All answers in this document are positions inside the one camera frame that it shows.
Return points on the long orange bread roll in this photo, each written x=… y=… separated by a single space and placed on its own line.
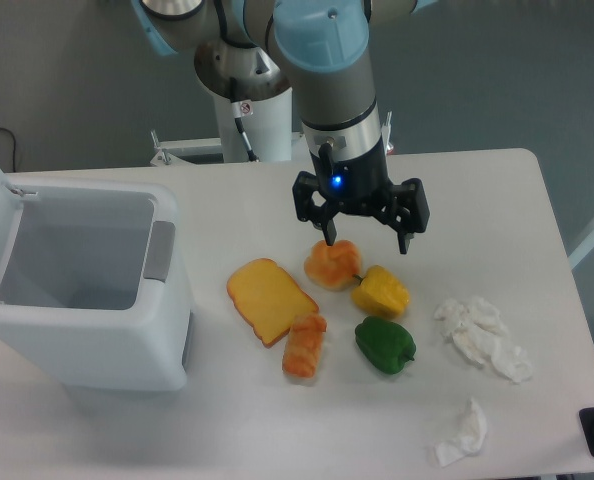
x=304 y=346

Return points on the square toast bread slice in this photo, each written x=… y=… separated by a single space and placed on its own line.
x=268 y=299

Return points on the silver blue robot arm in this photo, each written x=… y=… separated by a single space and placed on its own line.
x=174 y=26

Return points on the round orange bread roll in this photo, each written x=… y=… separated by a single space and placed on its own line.
x=333 y=267

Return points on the white trash bin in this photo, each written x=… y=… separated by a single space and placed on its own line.
x=93 y=287

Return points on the yellow bell pepper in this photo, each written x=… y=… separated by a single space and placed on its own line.
x=380 y=293

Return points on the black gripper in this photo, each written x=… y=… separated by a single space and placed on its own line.
x=349 y=161

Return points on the small crumpled white tissue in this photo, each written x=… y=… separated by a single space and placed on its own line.
x=469 y=438

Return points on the green bell pepper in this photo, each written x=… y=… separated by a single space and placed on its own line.
x=387 y=345

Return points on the large crumpled white tissue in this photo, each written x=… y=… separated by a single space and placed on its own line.
x=474 y=326

